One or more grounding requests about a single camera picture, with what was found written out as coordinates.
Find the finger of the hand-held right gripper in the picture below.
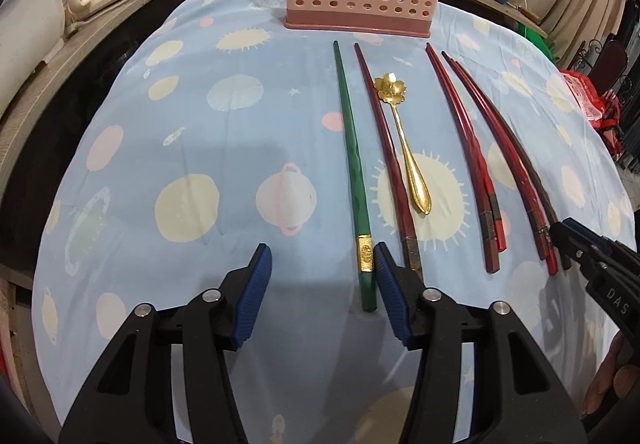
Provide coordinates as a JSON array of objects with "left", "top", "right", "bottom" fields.
[
  {"left": 562, "top": 219, "right": 626, "bottom": 257},
  {"left": 548, "top": 223, "right": 616, "bottom": 285}
]

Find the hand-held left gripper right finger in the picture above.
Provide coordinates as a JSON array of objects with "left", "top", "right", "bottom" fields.
[{"left": 374, "top": 243, "right": 587, "bottom": 444}]

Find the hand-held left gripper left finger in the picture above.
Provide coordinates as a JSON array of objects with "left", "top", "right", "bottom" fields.
[{"left": 59, "top": 244, "right": 273, "bottom": 444}]

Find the brown chopstick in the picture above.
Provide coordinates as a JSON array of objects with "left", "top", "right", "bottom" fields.
[{"left": 495, "top": 114, "right": 572, "bottom": 271}]

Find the gold flower spoon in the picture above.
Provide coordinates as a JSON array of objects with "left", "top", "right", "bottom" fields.
[{"left": 373, "top": 72, "right": 432, "bottom": 215}]

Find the dark red chopstick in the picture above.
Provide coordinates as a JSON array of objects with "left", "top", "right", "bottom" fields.
[{"left": 353, "top": 42, "right": 425, "bottom": 282}]

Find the green chopstick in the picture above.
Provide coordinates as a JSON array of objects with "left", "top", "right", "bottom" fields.
[{"left": 331, "top": 40, "right": 379, "bottom": 312}]

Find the person's right hand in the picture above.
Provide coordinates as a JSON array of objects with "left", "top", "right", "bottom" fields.
[{"left": 582, "top": 331, "right": 628, "bottom": 420}]

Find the red plastic bag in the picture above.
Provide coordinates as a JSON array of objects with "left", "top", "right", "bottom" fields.
[{"left": 559, "top": 68, "right": 623, "bottom": 165}]

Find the black metal chair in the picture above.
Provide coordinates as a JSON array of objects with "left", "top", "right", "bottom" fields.
[{"left": 575, "top": 38, "right": 631, "bottom": 97}]

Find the green plastic bag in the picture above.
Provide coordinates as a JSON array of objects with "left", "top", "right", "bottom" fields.
[{"left": 517, "top": 21, "right": 551, "bottom": 55}]

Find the white plastic tub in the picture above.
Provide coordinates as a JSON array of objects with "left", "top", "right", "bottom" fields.
[{"left": 0, "top": 0, "right": 68, "bottom": 117}]

